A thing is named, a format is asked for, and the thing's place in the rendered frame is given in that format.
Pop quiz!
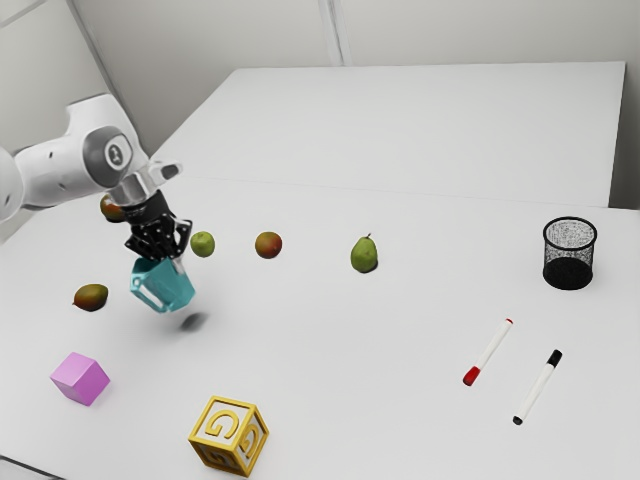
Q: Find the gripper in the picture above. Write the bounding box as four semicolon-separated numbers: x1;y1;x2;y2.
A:
119;188;194;277

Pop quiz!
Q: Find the yellow letter block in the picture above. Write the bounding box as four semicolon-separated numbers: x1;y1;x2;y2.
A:
187;395;271;479

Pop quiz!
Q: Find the red green apple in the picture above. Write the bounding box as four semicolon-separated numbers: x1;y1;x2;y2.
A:
254;231;284;260
99;194;127;224

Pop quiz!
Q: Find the black capped white marker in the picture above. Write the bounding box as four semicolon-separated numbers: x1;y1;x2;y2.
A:
512;349;564;427

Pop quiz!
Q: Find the red capped white marker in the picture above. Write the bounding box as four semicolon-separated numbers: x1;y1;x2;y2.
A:
462;317;515;387

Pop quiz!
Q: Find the black mesh pen holder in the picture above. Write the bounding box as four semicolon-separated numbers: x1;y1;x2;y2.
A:
542;216;599;291

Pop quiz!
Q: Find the green pear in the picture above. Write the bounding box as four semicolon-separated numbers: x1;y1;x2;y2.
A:
349;232;379;274

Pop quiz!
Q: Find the teal faceted mug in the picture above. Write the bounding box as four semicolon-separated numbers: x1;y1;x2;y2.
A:
129;256;196;315

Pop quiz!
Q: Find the red green mango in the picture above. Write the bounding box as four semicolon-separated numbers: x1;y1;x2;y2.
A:
72;283;110;313

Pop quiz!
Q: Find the pink cube block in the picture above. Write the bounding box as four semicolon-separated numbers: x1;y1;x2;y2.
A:
48;351;112;408

